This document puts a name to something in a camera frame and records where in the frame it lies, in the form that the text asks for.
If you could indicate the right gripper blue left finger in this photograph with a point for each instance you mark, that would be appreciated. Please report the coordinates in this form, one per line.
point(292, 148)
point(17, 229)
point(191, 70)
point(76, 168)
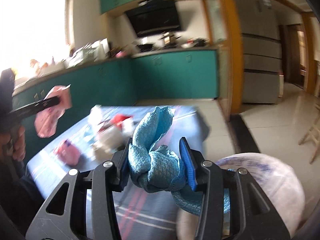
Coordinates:
point(123, 168)

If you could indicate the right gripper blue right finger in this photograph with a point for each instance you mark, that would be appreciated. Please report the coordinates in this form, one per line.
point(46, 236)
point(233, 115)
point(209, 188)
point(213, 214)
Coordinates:
point(188, 157)

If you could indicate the blue textured cloth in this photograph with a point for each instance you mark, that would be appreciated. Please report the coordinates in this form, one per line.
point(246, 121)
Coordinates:
point(160, 169)

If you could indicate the large pink plastic bag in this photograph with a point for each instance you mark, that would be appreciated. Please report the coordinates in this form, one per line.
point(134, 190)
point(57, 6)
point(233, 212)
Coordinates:
point(46, 121)

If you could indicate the white plastic bag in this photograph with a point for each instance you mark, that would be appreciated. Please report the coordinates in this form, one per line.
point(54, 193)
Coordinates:
point(108, 138)

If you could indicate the small pink plastic bag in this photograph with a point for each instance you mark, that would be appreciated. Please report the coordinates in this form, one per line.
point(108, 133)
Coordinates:
point(68, 153)

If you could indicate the teal kitchen cabinets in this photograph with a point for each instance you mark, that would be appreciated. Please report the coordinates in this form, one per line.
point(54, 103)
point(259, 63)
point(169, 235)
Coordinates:
point(190, 74)

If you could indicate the white lined trash bin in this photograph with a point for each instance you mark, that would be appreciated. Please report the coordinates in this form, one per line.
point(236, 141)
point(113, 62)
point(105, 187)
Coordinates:
point(244, 196)

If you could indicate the person's left hand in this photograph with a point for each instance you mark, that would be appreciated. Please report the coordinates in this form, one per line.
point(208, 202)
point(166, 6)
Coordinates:
point(19, 146)

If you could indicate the red paper package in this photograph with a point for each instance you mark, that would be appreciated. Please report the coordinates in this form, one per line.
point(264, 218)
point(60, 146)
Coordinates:
point(119, 118)

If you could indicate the white dish rack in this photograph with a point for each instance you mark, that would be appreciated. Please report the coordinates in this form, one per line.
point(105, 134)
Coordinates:
point(83, 55)

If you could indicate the black wok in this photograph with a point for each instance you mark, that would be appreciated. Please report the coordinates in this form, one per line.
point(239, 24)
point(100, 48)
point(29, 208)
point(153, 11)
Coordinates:
point(145, 47)

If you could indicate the steel stock pot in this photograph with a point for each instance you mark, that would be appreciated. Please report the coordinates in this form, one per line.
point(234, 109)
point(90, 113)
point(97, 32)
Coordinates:
point(169, 39)

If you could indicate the white electric kettle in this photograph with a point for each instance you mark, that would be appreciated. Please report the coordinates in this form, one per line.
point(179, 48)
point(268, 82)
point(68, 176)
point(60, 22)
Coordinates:
point(104, 49)

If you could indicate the grey refrigerator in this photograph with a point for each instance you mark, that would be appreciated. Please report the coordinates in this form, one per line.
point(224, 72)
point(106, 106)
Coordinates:
point(262, 51)

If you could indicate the wooden framed glass door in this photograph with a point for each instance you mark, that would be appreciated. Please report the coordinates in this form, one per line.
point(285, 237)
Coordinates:
point(224, 32)

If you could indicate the wooden stool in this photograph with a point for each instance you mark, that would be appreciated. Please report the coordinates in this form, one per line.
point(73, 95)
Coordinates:
point(313, 135)

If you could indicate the black range hood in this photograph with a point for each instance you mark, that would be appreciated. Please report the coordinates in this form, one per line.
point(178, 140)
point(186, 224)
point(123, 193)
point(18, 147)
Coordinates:
point(154, 17)

